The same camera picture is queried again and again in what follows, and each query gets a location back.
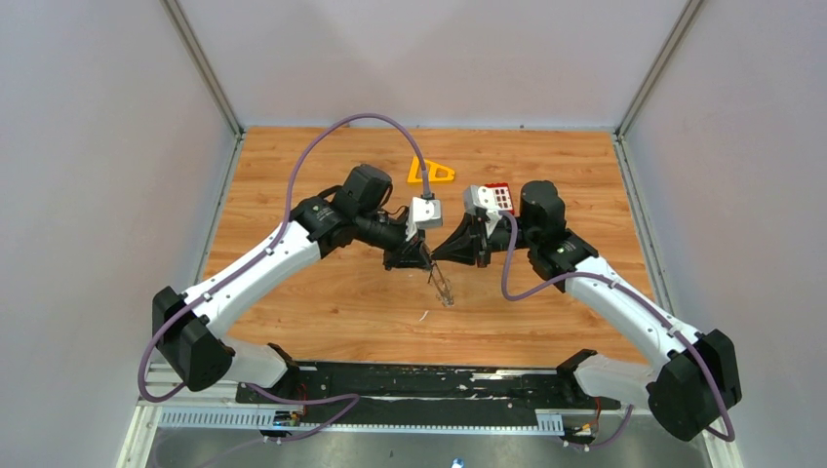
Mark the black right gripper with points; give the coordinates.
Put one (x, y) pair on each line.
(467, 243)

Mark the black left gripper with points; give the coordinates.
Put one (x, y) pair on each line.
(415, 255)

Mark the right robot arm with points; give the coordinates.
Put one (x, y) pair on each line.
(690, 380)

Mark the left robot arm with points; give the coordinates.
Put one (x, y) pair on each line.
(190, 328)

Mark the red toy window block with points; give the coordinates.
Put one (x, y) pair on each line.
(499, 193)

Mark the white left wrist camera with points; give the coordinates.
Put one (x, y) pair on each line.
(423, 214)

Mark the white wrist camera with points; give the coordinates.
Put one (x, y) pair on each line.
(480, 203)
(423, 214)

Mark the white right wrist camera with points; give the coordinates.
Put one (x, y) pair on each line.
(480, 203)

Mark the yellow triangular toy frame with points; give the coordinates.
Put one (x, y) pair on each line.
(436, 173)

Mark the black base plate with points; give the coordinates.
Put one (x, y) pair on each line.
(419, 395)

